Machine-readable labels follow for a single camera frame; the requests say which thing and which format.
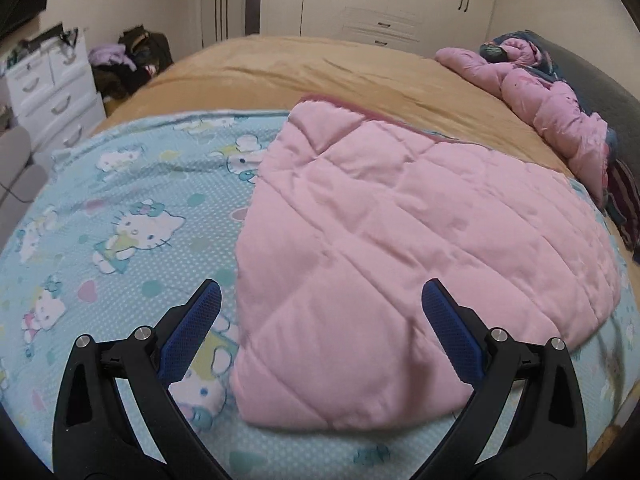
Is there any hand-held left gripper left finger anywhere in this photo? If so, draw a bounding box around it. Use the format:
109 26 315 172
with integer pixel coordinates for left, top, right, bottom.
52 279 233 480

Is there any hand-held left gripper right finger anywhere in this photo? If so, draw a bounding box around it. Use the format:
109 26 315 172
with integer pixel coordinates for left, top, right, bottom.
417 279 587 480

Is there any pink quilted garment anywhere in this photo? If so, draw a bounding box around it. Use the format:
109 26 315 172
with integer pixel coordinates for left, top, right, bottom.
229 95 624 434

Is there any pile of dark clothes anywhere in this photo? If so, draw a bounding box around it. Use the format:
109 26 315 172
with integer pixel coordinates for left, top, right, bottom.
89 26 174 102

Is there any blue cartoon printed blanket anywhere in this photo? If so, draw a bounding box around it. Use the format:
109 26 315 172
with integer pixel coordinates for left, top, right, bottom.
0 110 640 480

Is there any striped cloth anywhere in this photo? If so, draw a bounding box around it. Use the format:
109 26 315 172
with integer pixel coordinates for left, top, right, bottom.
606 159 640 252

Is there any grey desk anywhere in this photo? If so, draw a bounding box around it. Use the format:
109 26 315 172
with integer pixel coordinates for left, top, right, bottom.
0 125 52 222

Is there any pink puffer jacket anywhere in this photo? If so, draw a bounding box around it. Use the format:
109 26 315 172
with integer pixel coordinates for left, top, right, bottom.
434 37 610 209

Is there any white drawer chest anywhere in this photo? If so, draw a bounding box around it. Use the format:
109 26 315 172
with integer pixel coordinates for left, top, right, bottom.
4 30 107 147

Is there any dark patterned cloth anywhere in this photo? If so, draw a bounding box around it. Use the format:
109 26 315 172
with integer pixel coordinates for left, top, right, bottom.
479 35 557 81

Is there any purple cloth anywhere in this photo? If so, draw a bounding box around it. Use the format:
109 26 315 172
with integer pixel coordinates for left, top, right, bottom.
89 43 137 70

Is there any dark bed headboard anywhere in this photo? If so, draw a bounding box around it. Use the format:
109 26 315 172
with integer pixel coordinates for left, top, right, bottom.
531 30 640 266

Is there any tan bed sheet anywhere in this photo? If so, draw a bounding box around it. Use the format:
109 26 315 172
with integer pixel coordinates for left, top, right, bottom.
92 34 581 182

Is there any white door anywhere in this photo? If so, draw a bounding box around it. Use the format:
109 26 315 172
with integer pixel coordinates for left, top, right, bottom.
199 0 262 48

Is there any white wardrobe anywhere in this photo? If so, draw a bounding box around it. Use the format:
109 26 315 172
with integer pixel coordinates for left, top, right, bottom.
260 0 502 57

